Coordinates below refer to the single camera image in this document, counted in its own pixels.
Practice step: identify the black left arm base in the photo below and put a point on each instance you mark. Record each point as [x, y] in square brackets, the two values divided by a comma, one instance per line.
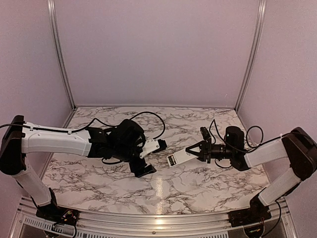
[56, 213]

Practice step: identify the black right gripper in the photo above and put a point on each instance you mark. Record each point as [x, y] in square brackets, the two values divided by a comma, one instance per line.
[205, 152]

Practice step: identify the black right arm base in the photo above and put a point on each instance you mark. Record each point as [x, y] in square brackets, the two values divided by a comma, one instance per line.
[257, 212]

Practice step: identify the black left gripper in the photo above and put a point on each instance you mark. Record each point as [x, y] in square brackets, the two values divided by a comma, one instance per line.
[136, 169]

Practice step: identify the aluminium right corner post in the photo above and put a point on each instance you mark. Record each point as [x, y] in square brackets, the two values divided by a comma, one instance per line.
[253, 53]

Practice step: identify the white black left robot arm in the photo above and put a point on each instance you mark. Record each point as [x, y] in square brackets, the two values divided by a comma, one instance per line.
[125, 142]

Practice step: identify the white remote control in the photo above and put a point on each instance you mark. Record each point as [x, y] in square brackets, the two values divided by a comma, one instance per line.
[179, 157]

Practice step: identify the aluminium corner post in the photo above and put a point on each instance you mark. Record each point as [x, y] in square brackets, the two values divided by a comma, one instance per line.
[253, 53]
[59, 54]

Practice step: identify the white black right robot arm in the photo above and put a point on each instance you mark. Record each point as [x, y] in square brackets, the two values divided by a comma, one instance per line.
[297, 146]

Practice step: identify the aluminium left corner post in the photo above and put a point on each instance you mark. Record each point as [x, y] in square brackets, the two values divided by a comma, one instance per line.
[59, 54]

